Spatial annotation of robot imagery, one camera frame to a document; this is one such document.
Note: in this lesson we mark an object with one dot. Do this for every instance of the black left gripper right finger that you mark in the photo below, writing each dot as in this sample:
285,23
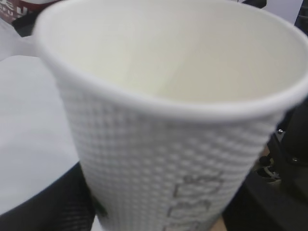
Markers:
281,205

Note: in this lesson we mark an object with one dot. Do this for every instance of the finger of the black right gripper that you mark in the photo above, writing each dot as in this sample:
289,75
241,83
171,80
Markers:
24,25

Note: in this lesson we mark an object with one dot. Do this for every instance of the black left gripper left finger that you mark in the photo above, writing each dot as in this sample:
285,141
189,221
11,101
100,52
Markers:
65,205

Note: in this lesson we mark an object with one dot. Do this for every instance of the clear water bottle red label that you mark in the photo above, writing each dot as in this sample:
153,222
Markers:
10,10

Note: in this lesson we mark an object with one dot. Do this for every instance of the white paper cup green logo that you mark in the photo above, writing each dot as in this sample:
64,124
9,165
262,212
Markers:
170,102

